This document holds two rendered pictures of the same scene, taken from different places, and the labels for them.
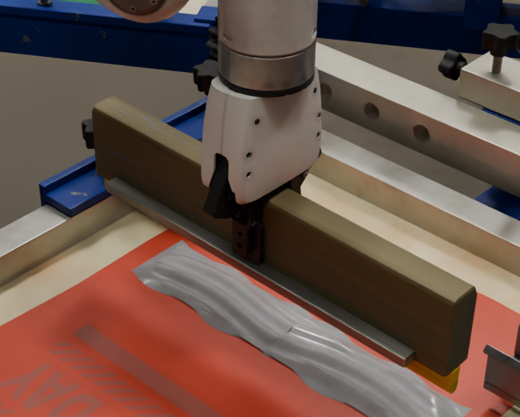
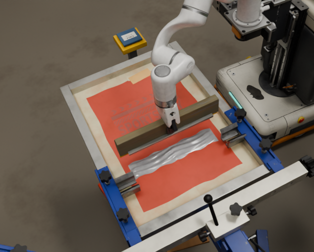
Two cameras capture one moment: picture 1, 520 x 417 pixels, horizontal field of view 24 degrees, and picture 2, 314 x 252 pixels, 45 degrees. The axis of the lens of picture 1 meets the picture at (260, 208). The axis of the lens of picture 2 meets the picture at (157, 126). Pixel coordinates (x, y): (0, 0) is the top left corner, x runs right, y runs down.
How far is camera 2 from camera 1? 1.48 m
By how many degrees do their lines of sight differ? 76
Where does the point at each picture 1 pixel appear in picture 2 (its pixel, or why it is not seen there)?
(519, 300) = (166, 207)
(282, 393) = (155, 146)
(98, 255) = (217, 122)
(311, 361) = (162, 153)
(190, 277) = (200, 137)
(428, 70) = not seen: outside the picture
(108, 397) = not seen: hidden behind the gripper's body
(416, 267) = (127, 136)
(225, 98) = not seen: hidden behind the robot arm
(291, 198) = (160, 121)
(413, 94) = (243, 197)
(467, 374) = (146, 183)
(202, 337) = (179, 136)
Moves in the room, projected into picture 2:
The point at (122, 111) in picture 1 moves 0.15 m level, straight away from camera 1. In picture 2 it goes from (209, 98) to (251, 104)
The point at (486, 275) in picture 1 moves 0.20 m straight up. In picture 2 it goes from (178, 204) to (176, 177)
